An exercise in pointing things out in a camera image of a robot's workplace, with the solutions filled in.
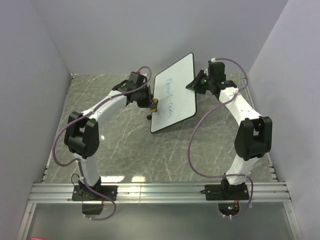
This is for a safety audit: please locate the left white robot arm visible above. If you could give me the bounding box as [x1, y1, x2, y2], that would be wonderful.
[64, 86, 159, 201]

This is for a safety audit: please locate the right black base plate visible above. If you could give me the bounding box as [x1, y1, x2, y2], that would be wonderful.
[201, 183, 250, 201]

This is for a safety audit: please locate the red object at edge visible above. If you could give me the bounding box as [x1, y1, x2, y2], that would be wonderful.
[29, 236, 49, 240]

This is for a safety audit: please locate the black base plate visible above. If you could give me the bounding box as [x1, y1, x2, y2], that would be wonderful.
[201, 183, 250, 201]
[71, 184, 118, 202]

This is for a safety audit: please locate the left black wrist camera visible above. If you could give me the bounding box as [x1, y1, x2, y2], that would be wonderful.
[128, 71, 147, 89]

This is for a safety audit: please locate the purple cable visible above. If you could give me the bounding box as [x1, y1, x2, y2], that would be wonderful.
[51, 66, 152, 222]
[187, 57, 255, 221]

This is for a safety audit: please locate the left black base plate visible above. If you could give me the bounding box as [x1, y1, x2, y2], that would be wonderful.
[71, 184, 118, 202]

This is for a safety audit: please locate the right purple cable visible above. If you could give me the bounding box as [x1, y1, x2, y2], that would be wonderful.
[187, 57, 255, 221]

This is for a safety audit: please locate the white whiteboard black frame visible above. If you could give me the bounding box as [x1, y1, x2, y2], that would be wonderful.
[150, 52, 197, 133]

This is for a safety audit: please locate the aluminium mounting rail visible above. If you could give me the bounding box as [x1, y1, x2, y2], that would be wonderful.
[27, 181, 291, 204]

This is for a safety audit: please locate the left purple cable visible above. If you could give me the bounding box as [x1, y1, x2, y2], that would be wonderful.
[51, 66, 152, 222]

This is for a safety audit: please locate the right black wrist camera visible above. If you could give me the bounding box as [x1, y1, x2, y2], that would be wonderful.
[208, 61, 226, 79]

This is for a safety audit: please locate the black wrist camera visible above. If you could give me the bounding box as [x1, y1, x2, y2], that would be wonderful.
[208, 61, 226, 79]
[128, 71, 147, 89]

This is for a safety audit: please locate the yellow whiteboard eraser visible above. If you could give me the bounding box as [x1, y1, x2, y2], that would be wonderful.
[150, 98, 159, 113]

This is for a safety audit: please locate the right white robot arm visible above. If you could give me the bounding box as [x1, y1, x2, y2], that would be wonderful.
[186, 70, 273, 200]

